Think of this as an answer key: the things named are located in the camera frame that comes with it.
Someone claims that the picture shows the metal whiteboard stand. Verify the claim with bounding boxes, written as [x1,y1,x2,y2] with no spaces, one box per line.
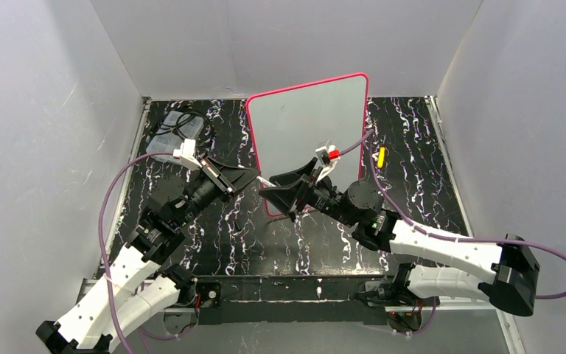
[266,213,305,225]

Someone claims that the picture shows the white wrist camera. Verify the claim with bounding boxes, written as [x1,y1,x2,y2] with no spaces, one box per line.
[172,139,202,170]
[315,140,340,181]

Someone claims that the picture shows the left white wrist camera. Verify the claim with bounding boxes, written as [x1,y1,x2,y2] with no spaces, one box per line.
[172,139,202,170]

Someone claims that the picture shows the aluminium front rail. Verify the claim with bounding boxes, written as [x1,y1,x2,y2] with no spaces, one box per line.
[74,276,514,313]

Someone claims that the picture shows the pink framed whiteboard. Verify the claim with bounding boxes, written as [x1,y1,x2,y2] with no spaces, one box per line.
[245,72,370,218]

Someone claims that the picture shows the purple cable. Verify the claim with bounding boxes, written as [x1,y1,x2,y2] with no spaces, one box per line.
[336,128,566,336]
[98,151,201,354]

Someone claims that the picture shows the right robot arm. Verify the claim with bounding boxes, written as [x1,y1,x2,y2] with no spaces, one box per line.
[259,159,540,317]

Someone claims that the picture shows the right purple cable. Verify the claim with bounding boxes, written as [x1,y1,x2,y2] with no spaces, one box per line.
[336,128,566,336]

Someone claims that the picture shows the black coiled cable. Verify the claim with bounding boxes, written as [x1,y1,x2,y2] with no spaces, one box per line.
[156,110,217,148]

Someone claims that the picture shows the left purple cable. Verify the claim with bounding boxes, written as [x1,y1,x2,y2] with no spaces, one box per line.
[98,151,201,354]

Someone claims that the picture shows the clear plastic box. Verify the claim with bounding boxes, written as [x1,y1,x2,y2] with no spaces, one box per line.
[146,111,204,153]

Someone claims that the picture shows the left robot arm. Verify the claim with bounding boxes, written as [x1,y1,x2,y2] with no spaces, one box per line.
[35,157,261,353]

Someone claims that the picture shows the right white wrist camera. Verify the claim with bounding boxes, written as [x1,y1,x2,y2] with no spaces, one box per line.
[315,140,340,181]

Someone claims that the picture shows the yellow marker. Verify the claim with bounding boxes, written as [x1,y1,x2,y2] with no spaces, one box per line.
[376,147,386,169]

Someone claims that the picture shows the white whiteboard marker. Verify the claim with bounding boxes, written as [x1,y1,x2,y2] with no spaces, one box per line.
[257,176,279,188]

